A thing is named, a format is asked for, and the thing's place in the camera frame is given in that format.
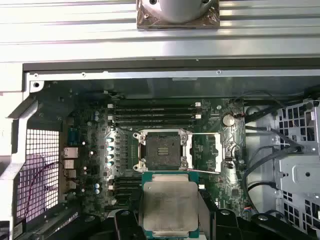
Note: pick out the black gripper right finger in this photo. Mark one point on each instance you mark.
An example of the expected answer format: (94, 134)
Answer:
(226, 225)

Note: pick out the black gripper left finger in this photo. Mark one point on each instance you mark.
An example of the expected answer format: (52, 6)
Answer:
(125, 225)

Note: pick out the silver topped green CPU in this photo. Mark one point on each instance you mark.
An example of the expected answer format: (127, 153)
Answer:
(170, 205)

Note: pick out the metal socket cover frame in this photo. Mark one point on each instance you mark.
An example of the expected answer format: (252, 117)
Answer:
(218, 155)

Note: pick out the RAM slot white clips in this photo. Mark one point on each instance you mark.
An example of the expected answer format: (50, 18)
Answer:
(155, 116)
(125, 186)
(155, 104)

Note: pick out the CPU socket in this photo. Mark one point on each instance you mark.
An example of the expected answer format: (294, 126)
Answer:
(162, 142)

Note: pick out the green motherboard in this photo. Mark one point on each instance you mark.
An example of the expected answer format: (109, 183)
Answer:
(220, 190)

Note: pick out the silver rear port block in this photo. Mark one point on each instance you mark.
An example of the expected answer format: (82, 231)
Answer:
(70, 173)
(70, 153)
(70, 164)
(71, 184)

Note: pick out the silver perforated drive cage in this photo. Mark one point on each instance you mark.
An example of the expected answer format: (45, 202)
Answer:
(295, 170)

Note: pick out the silver coin cell battery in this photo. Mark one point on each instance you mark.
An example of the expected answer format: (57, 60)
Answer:
(228, 120)

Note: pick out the black and silver PC case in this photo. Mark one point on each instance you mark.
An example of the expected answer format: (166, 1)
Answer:
(162, 87)

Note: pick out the brown square base plate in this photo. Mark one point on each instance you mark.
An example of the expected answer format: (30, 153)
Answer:
(147, 21)

